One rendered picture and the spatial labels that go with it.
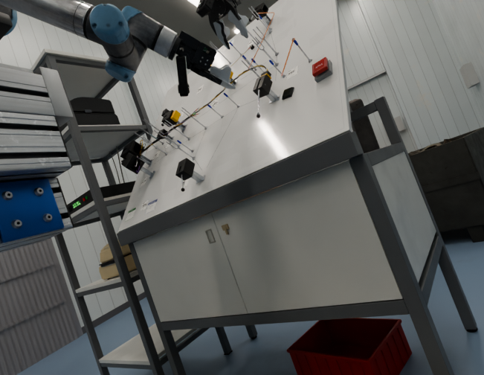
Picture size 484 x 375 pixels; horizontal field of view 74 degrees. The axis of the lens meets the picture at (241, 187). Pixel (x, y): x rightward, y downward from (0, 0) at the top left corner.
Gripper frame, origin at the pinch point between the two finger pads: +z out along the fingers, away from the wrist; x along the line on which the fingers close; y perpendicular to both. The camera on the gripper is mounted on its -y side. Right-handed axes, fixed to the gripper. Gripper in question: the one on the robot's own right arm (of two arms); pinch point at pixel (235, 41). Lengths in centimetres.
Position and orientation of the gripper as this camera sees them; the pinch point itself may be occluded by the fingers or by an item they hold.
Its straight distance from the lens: 113.4
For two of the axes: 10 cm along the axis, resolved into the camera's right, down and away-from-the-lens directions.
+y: 5.3, -6.0, 6.1
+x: -6.9, 1.1, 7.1
